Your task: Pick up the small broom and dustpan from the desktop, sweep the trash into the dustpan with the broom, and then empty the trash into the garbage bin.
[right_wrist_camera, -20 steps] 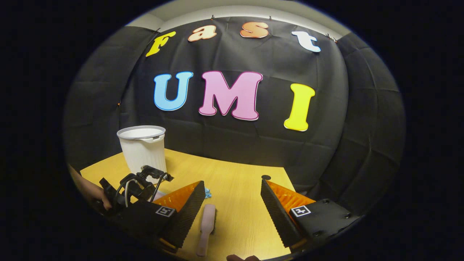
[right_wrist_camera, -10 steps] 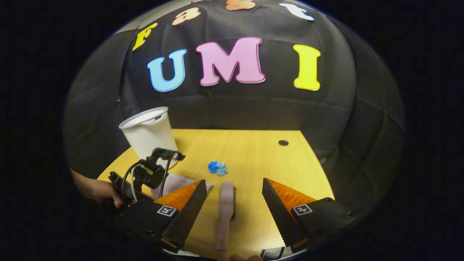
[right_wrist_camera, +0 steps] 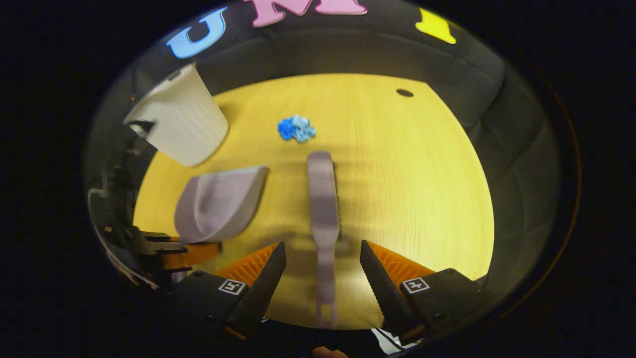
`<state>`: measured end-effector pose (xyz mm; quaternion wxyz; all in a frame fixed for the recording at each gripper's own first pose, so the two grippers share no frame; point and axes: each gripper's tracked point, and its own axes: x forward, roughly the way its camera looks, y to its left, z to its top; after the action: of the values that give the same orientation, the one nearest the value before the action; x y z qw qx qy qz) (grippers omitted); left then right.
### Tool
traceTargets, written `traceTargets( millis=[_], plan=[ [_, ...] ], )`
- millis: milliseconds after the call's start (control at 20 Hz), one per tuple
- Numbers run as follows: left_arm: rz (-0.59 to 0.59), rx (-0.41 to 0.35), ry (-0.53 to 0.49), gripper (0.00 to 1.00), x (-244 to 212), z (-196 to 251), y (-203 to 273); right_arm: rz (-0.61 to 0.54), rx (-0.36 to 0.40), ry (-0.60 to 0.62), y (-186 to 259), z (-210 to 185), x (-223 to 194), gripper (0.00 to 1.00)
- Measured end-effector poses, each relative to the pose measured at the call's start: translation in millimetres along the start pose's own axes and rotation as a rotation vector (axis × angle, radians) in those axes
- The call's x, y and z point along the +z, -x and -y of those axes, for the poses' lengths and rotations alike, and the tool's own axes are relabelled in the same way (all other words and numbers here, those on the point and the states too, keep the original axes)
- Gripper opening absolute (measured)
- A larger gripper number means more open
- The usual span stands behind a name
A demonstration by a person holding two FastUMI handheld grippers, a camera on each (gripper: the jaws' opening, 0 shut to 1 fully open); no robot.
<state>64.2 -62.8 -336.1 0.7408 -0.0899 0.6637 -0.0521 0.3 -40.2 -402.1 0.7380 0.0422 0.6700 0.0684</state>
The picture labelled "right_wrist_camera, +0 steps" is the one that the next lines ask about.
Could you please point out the small pale pink broom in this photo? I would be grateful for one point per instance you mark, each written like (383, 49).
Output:
(323, 199)

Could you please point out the white ribbed garbage bin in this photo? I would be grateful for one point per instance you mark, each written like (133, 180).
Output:
(189, 124)

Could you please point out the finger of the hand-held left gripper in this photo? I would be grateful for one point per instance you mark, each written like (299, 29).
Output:
(159, 244)
(198, 253)

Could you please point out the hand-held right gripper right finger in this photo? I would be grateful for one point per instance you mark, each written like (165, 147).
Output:
(380, 288)

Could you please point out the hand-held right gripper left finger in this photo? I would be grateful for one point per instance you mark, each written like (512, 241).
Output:
(263, 293)

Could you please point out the small pale pink dustpan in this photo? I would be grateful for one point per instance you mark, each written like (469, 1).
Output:
(218, 204)

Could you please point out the light blue paper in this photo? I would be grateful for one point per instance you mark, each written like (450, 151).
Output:
(304, 129)

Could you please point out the dark blue paper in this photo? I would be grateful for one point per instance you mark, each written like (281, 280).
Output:
(285, 129)

